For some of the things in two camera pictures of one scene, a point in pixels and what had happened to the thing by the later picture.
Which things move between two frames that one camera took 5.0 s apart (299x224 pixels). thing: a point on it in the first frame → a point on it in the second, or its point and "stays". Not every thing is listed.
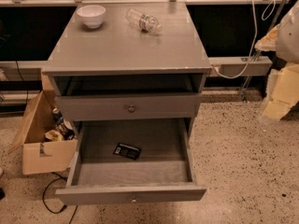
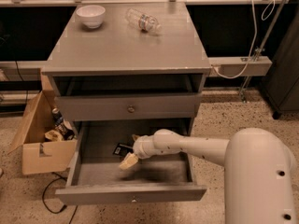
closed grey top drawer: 151,107 stays
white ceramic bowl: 92,15 stays
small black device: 127,150 stays
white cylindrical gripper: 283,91 → 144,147
